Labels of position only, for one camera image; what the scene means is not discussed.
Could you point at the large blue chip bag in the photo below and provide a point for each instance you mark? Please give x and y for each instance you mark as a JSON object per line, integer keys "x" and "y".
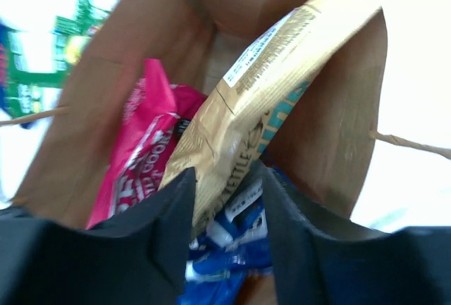
{"x": 234, "y": 246}

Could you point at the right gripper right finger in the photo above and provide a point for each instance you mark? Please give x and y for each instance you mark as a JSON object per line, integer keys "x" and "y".
{"x": 321, "y": 258}

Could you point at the brown kraft snack bag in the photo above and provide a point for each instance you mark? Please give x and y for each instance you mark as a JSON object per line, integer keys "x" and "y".
{"x": 228, "y": 130}

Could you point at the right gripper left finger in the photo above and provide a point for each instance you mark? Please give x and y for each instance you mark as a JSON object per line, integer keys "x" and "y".
{"x": 135, "y": 257}

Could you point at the pink snack bag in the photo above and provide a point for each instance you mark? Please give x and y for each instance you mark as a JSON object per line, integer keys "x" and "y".
{"x": 154, "y": 119}

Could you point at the small blue snack bag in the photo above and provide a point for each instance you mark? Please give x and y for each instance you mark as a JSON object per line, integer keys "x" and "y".
{"x": 12, "y": 103}

